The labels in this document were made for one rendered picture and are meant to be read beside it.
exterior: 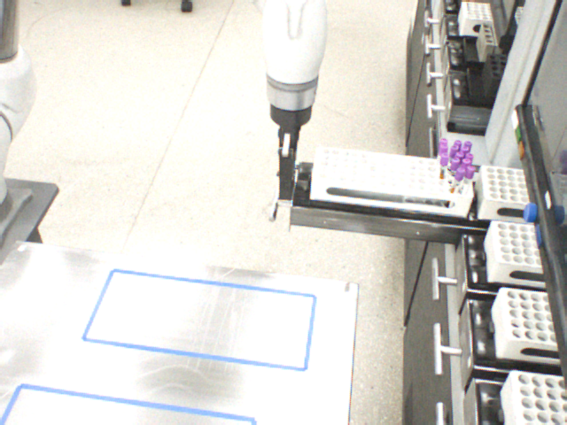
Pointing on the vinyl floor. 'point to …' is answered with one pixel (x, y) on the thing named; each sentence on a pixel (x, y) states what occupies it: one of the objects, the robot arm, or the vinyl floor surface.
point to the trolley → (169, 342)
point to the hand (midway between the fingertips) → (287, 185)
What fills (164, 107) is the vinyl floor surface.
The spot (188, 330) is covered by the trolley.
